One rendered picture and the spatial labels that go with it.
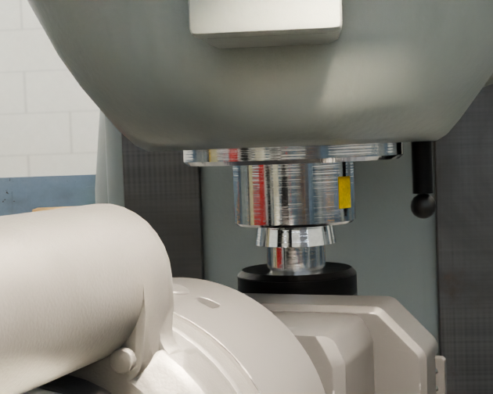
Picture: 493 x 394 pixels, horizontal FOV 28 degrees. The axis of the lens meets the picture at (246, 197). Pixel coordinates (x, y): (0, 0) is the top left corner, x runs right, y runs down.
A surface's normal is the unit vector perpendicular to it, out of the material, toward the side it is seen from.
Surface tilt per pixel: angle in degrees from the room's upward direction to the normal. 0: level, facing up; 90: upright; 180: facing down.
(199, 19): 90
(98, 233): 48
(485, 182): 90
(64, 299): 82
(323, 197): 90
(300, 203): 90
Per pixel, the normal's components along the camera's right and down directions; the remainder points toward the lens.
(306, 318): -0.04, -1.00
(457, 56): 0.52, 0.45
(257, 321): 0.58, -0.77
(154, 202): -0.09, 0.06
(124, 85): -0.53, 0.66
